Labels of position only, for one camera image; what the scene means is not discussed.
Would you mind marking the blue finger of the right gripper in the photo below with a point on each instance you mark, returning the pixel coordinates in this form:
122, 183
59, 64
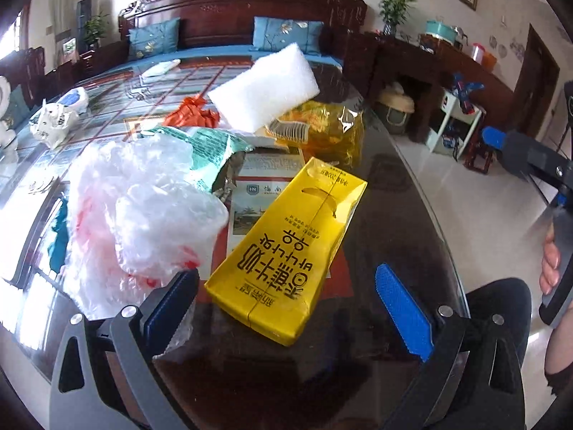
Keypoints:
493, 138

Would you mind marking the wooden side cabinet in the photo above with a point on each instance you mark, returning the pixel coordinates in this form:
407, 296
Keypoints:
373, 62

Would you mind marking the right blue sofa cushion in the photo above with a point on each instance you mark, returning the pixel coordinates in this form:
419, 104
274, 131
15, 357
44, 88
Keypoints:
273, 35

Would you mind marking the left blue sofa cushion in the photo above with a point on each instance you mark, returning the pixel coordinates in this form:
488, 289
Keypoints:
154, 39

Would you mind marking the blue sofa cushion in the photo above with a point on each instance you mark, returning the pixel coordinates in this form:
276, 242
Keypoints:
154, 39
273, 35

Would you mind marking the teal pot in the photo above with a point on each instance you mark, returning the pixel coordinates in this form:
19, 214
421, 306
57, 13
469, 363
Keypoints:
441, 31

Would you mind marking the orange paper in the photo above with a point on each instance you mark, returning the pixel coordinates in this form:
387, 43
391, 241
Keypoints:
192, 113

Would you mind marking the blue white plastic bag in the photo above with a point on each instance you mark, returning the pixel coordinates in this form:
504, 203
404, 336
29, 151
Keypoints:
75, 99

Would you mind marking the long wooden sofa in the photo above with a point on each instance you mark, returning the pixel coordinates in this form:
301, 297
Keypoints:
205, 23

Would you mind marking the person right hand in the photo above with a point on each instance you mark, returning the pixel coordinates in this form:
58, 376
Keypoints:
549, 277

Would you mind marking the white paper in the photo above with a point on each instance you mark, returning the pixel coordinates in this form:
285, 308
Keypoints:
263, 141

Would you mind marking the potted bamboo plant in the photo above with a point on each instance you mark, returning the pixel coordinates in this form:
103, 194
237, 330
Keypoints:
394, 13

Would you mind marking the teal paper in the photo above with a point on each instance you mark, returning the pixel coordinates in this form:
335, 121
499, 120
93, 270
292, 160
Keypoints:
58, 248

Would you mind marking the white red plastic bag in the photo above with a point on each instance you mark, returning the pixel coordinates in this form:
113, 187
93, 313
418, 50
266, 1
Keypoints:
135, 220

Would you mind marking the white foam block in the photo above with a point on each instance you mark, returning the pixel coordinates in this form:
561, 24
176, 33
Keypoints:
273, 86

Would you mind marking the corner potted plant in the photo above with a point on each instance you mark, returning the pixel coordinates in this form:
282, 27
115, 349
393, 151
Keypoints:
95, 29

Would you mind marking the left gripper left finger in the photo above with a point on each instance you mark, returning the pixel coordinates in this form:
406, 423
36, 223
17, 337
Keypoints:
164, 309

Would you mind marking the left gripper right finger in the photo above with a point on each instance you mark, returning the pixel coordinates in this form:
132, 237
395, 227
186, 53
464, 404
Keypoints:
413, 326

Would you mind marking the green snack wrapper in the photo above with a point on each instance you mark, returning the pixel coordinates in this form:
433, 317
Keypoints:
215, 159

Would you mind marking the yellow foil snack bag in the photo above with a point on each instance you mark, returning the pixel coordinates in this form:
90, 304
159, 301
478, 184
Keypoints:
329, 131

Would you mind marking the yellow milk carton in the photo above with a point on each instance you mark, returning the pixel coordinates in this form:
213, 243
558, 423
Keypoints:
273, 278

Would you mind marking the white small shelf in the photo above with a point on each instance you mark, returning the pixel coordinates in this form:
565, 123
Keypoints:
451, 130

